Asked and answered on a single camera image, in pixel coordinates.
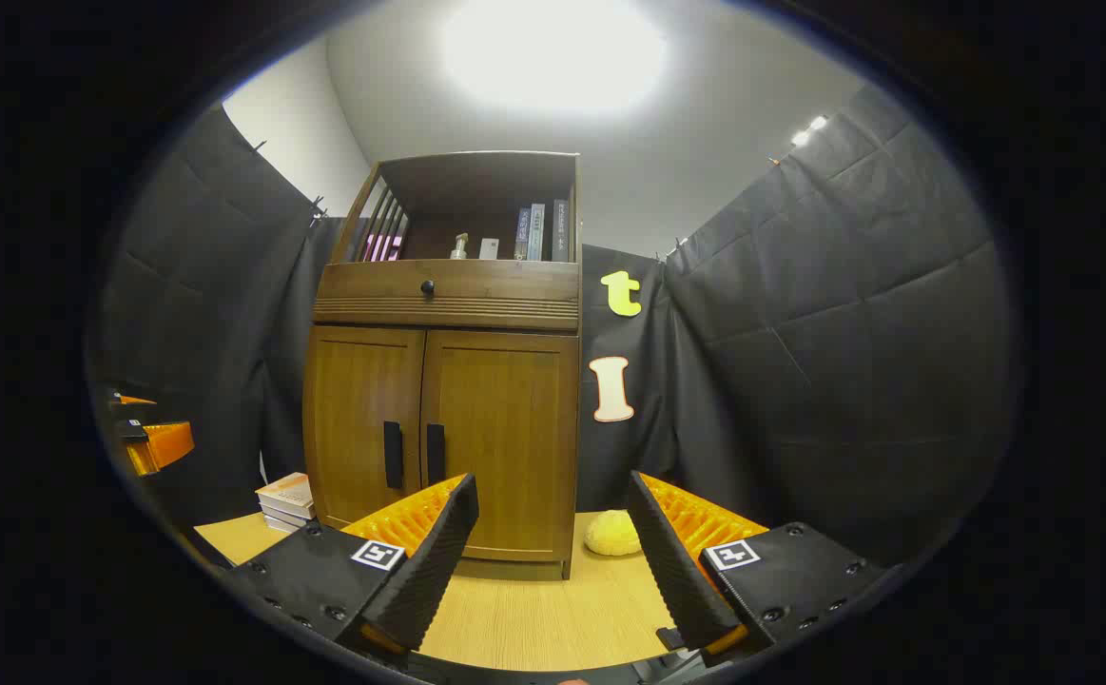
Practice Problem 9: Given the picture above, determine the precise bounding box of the wooden double-door shoe cabinet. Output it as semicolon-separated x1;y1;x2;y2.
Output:
302;150;582;581

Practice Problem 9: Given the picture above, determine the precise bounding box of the white book with orange cover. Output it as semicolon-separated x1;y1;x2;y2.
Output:
256;473;316;510

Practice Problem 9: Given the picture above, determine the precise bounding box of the wooden drawer with black knob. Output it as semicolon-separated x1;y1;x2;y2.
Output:
315;259;580;330

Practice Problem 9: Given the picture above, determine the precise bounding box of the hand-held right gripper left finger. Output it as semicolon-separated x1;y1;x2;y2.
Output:
229;473;479;656

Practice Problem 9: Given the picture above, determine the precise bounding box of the black backdrop cloth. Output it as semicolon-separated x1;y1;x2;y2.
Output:
87;81;1024;572

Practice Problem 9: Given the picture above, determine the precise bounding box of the wooden cabinet door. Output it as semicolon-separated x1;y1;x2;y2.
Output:
419;329;580;562
303;325;426;529

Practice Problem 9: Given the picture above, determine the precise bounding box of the yellow plush ball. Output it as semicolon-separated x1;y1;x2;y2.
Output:
583;510;644;557

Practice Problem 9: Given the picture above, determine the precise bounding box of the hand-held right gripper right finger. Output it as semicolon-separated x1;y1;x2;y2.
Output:
629;471;886;657

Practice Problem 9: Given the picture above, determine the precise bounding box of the large ceiling light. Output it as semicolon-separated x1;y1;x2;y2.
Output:
438;0;668;115

